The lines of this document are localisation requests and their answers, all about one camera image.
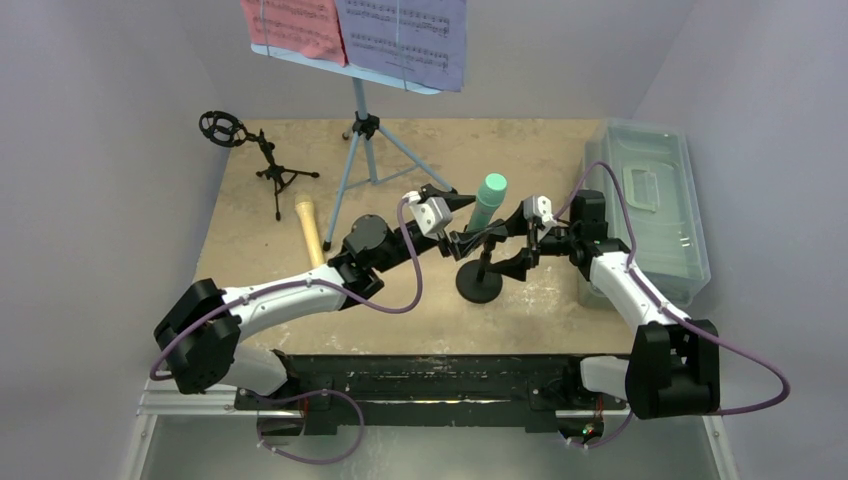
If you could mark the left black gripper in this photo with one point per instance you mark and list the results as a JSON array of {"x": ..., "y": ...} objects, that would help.
[{"x": 460, "y": 242}]

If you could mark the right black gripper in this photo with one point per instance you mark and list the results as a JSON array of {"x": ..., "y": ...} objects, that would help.
[{"x": 534, "y": 239}]

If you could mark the green microphone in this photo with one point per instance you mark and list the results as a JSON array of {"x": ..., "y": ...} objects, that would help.
[{"x": 489, "y": 198}]

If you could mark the black round-base mic stand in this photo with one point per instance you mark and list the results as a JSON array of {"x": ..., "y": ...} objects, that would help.
[{"x": 473, "y": 281}]

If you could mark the beige microphone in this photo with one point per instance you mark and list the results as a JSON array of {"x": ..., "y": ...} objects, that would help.
[{"x": 305, "y": 210}]

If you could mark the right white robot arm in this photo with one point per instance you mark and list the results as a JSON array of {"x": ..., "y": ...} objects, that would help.
[{"x": 673, "y": 367}]

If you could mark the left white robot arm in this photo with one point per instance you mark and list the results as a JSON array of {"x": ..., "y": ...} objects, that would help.
[{"x": 200, "y": 338}]

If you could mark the blue music stand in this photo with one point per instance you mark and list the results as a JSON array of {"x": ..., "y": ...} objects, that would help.
[{"x": 364, "y": 126}]

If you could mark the clear plastic storage box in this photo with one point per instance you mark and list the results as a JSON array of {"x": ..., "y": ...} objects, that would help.
[{"x": 652, "y": 165}]

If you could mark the purple sheet music page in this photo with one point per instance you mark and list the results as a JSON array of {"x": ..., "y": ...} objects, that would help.
[{"x": 422, "y": 42}]

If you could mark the red sheet music page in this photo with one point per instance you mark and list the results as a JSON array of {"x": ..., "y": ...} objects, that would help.
[{"x": 308, "y": 27}]

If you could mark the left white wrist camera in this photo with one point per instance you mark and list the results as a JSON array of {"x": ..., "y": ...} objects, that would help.
[{"x": 432, "y": 215}]

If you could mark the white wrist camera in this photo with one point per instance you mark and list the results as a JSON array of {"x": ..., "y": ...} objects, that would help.
[
  {"x": 537, "y": 209},
  {"x": 432, "y": 215}
]

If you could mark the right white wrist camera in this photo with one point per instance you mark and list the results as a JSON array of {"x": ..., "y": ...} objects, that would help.
[{"x": 537, "y": 209}]

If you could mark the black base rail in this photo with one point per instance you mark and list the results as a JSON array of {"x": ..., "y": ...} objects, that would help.
[{"x": 539, "y": 393}]

